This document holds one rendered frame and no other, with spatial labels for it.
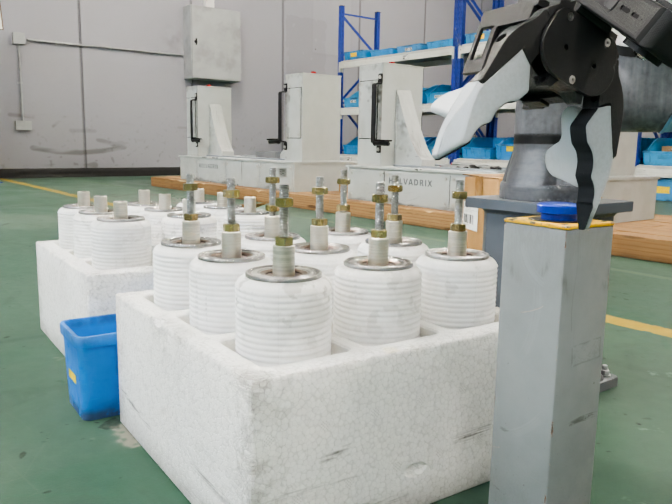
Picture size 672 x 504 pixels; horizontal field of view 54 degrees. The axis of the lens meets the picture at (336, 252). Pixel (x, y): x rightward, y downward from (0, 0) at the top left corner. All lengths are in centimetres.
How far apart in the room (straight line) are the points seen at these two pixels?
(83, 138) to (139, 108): 68
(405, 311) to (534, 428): 17
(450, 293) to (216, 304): 26
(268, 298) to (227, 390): 9
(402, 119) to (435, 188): 56
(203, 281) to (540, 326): 35
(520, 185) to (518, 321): 43
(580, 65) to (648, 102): 52
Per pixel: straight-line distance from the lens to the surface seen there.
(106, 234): 111
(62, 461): 90
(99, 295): 108
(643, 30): 46
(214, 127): 531
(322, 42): 879
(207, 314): 74
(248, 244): 89
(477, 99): 45
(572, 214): 63
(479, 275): 77
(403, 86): 367
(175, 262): 83
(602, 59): 53
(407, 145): 356
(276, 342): 63
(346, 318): 70
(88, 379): 97
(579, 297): 63
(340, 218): 97
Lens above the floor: 38
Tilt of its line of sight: 9 degrees down
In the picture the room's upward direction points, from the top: 1 degrees clockwise
